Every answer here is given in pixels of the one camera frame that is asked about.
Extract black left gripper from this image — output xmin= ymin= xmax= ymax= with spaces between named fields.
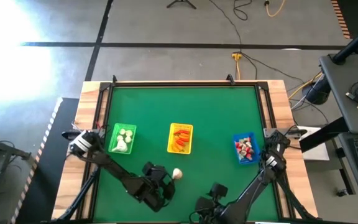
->
xmin=135 ymin=169 xmax=180 ymax=212

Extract green plastic basket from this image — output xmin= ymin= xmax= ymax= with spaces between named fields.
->
xmin=108 ymin=123 xmax=137 ymax=156

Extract blue plastic basket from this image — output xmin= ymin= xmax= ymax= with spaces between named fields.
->
xmin=232 ymin=131 xmax=261 ymax=166

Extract yellow plastic basket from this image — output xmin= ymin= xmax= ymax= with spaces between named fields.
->
xmin=167 ymin=123 xmax=194 ymax=155

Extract green table mat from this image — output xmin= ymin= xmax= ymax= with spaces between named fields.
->
xmin=93 ymin=86 xmax=280 ymax=222

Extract black diagonal support strut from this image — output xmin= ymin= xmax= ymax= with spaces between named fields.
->
xmin=50 ymin=167 xmax=101 ymax=222
xmin=272 ymin=158 xmax=319 ymax=221

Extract black floor mat striped edge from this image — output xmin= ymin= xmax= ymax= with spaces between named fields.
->
xmin=11 ymin=98 xmax=80 ymax=224
xmin=331 ymin=0 xmax=358 ymax=40

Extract black desk crossbar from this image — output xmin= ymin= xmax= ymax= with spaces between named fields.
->
xmin=299 ymin=116 xmax=351 ymax=153

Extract black keyboard tray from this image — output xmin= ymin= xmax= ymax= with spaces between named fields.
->
xmin=337 ymin=132 xmax=358 ymax=211

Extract dark pole with round base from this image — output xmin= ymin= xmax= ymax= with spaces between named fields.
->
xmin=301 ymin=73 xmax=332 ymax=106

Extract black metal stand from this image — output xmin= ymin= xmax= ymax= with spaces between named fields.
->
xmin=0 ymin=126 xmax=32 ymax=224

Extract black desk top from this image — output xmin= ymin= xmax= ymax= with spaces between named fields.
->
xmin=318 ymin=51 xmax=358 ymax=134

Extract black tripod legs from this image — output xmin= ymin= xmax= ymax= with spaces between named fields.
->
xmin=166 ymin=0 xmax=198 ymax=10

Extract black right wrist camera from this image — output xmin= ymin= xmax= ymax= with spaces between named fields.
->
xmin=209 ymin=183 xmax=229 ymax=198

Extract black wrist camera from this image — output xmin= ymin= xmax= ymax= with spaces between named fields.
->
xmin=209 ymin=183 xmax=229 ymax=198
xmin=141 ymin=161 xmax=155 ymax=175

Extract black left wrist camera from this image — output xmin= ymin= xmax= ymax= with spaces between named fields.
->
xmin=141 ymin=161 xmax=155 ymax=175

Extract black aluminium table frame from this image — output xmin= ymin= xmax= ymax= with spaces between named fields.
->
xmin=61 ymin=81 xmax=308 ymax=223

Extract thin black floor cable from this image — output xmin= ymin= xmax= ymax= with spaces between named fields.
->
xmin=241 ymin=52 xmax=306 ymax=85

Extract yellow cable by desk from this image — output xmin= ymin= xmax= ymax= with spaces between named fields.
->
xmin=287 ymin=70 xmax=323 ymax=100

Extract long black floor cable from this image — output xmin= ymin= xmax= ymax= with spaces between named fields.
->
xmin=208 ymin=0 xmax=244 ymax=54

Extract looped black floor cable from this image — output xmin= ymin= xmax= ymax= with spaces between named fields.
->
xmin=232 ymin=0 xmax=254 ymax=22

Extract yellow floor cable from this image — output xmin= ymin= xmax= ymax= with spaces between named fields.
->
xmin=265 ymin=0 xmax=287 ymax=18

